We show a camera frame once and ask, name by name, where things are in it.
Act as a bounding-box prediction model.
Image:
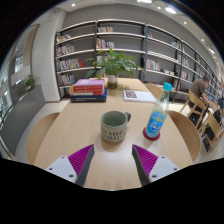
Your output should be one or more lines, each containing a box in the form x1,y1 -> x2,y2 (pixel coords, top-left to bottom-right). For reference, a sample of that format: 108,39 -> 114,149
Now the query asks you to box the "person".
188,76 -> 216,116

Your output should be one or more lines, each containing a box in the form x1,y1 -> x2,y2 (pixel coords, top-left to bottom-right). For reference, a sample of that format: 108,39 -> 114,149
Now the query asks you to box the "clear blue-capped water bottle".
144,81 -> 173,139

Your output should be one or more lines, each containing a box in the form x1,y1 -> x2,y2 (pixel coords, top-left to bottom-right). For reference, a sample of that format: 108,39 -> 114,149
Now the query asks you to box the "group of ceiling lights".
69,0 -> 217,56

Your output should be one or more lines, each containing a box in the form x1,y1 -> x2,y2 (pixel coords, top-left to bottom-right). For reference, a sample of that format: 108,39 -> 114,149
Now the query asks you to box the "pink book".
72,78 -> 106,88

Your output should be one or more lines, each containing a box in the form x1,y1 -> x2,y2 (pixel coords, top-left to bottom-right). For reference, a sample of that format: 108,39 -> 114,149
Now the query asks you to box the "red book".
72,85 -> 105,97

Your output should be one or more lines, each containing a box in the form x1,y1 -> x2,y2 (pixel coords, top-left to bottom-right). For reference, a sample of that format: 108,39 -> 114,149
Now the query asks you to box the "wooden slatted chair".
199,111 -> 224,153
179,89 -> 209,129

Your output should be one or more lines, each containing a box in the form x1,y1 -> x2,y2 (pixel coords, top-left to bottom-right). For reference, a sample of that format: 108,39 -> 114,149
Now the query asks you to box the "green patterned ceramic mug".
100,110 -> 132,144

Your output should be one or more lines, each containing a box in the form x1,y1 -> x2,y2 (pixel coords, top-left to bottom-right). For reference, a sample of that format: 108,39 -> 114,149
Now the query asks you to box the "small window potted plant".
23,74 -> 41,92

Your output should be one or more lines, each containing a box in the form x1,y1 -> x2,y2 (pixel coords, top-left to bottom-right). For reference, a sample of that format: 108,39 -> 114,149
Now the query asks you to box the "grey bookshelf unit with books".
54,18 -> 224,101

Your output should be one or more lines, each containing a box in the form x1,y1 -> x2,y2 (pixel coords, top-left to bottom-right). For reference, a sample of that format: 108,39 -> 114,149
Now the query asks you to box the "dark blue book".
69,87 -> 108,104

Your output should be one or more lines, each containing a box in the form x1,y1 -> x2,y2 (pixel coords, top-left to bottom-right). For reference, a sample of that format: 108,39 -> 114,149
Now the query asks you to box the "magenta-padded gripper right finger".
131,143 -> 181,187

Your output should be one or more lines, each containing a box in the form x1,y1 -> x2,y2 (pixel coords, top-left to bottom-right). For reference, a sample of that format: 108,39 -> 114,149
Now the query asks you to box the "wooden curved-back chair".
26,111 -> 61,165
143,82 -> 165,100
167,110 -> 202,164

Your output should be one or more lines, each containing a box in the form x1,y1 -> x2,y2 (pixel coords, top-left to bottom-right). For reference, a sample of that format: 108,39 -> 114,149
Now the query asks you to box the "potted green leafy plant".
84,48 -> 147,90

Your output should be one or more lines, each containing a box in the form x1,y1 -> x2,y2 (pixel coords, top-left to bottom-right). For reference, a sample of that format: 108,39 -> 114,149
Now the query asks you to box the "white magazine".
122,89 -> 158,104

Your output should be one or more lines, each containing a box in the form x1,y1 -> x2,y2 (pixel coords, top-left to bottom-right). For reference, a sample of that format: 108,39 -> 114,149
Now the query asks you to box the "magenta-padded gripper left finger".
45,143 -> 96,187

